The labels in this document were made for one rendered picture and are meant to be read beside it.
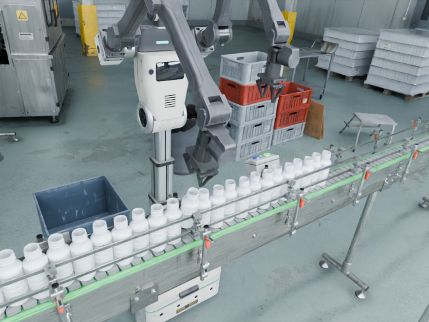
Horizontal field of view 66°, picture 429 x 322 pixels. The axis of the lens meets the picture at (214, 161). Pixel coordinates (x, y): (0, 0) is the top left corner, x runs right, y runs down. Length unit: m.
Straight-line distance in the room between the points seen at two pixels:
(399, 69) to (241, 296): 6.06
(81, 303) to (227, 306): 1.32
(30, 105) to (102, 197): 3.15
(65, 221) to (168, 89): 0.79
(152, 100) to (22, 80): 3.22
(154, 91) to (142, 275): 0.80
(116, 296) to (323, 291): 1.66
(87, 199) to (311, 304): 1.56
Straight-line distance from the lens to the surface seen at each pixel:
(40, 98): 4.68
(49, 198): 1.64
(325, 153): 1.53
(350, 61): 8.19
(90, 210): 1.73
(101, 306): 1.16
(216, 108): 0.84
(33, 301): 1.09
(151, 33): 1.57
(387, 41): 7.63
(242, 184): 1.22
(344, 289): 2.59
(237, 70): 3.48
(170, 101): 1.59
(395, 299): 2.70
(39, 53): 4.54
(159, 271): 1.17
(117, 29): 1.33
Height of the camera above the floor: 1.80
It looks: 29 degrees down
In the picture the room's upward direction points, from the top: 5 degrees clockwise
